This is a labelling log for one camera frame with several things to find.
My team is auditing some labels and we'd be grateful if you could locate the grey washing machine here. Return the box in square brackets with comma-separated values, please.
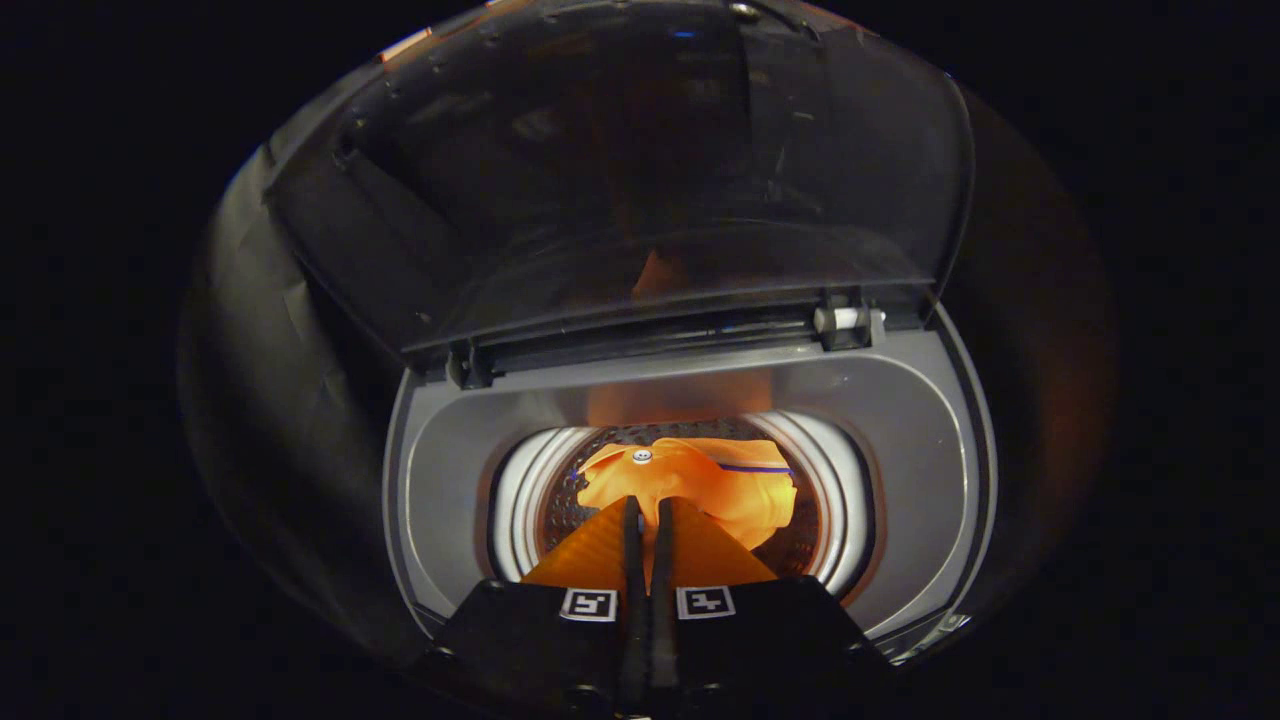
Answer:
[383, 300, 999, 669]

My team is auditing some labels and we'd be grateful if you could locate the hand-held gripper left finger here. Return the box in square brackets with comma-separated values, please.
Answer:
[423, 495, 649, 720]

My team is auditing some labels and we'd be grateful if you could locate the yellow polo shirt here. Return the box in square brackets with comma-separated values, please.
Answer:
[577, 437, 798, 551]

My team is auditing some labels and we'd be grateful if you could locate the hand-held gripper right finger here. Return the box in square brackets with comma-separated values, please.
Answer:
[651, 495, 893, 720]

